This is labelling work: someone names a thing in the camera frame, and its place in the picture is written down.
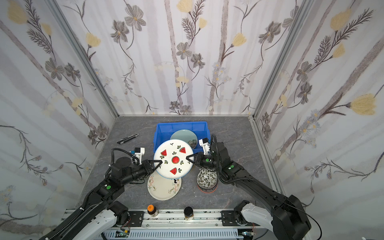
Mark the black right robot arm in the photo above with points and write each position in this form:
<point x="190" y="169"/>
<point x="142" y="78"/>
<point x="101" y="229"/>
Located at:
<point x="284" y="216"/>

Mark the black lid jar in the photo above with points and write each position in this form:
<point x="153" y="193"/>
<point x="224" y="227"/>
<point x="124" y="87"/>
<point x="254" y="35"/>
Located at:
<point x="188" y="213"/>

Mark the green floral plate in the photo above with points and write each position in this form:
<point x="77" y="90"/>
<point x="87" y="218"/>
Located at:
<point x="186" y="136"/>

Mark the aluminium rail frame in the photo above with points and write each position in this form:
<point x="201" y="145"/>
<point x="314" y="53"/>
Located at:
<point x="202" y="225"/>

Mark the watermelon pattern white plate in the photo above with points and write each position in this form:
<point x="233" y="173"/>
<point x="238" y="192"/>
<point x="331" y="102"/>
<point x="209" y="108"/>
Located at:
<point x="173" y="154"/>

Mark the black white patterned bowl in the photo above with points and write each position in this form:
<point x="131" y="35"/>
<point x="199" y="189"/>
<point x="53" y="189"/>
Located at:
<point x="207" y="179"/>

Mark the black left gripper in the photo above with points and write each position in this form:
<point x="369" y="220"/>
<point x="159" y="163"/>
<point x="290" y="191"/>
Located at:
<point x="145" y="168"/>

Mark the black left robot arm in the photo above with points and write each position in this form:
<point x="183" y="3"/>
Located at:
<point x="104" y="196"/>

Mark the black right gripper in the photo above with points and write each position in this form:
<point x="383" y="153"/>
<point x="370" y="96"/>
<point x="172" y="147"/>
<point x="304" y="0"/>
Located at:
<point x="202" y="160"/>

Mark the orange lid jar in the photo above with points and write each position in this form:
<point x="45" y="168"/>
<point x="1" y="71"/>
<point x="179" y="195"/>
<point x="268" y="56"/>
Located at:
<point x="152" y="210"/>

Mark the cream floral plate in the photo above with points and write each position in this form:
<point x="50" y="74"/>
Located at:
<point x="163" y="189"/>

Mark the blue plastic bin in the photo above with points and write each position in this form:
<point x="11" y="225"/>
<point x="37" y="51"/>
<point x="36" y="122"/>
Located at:
<point x="164" y="131"/>

